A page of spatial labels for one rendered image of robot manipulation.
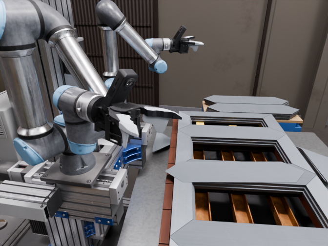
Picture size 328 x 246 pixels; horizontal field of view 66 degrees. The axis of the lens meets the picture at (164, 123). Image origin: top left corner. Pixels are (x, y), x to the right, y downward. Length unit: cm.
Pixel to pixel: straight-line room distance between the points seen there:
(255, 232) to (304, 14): 322
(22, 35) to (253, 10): 327
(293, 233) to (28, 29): 117
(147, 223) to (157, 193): 23
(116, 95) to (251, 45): 337
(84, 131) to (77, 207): 58
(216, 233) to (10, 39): 96
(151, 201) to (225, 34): 284
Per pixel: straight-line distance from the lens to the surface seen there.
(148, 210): 141
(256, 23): 382
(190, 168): 138
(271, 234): 115
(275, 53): 392
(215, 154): 210
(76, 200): 121
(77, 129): 72
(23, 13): 87
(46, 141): 97
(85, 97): 64
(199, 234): 108
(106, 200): 114
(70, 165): 109
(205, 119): 200
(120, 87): 56
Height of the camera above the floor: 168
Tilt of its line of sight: 26 degrees down
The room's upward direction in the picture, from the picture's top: straight up
